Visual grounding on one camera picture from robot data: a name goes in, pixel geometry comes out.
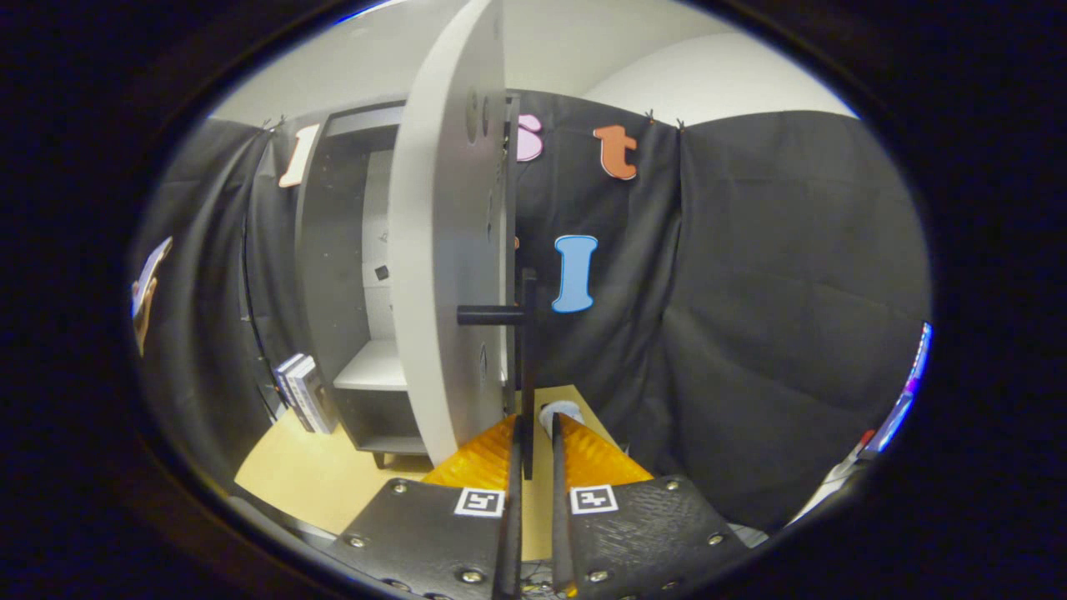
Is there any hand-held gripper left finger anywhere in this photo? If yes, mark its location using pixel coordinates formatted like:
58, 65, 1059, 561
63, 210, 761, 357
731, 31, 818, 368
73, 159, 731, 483
340, 414, 523, 600

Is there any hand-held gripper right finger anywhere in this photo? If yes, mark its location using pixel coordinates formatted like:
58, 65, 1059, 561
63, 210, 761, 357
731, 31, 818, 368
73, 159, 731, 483
550, 412, 751, 600

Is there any black door handle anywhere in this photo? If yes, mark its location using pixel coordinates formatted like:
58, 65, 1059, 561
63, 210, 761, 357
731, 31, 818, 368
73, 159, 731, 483
457, 267, 539, 482

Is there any small white and blue container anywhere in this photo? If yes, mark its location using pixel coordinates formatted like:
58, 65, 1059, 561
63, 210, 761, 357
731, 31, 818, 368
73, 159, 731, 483
538, 400, 586, 438

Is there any grey cover book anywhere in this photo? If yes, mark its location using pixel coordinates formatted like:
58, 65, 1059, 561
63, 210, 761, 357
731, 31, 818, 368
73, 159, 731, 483
293, 358, 338, 435

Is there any white spine book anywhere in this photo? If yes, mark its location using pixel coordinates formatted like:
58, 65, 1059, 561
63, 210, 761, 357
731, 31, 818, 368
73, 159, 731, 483
283, 354, 322, 433

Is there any dark spine book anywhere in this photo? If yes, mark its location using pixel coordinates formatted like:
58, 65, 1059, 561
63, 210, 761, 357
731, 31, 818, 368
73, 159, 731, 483
273, 352, 305, 426

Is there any black backdrop cloth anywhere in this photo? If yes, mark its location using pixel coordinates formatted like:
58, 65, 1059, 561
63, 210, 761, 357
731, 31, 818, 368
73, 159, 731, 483
138, 87, 933, 534

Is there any dark grey cabinet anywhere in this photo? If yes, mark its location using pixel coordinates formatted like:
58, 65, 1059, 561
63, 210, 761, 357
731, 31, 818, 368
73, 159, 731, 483
292, 100, 434, 472

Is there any lit screen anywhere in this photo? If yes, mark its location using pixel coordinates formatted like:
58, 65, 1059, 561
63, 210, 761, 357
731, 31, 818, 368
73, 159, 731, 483
859, 321, 933, 459

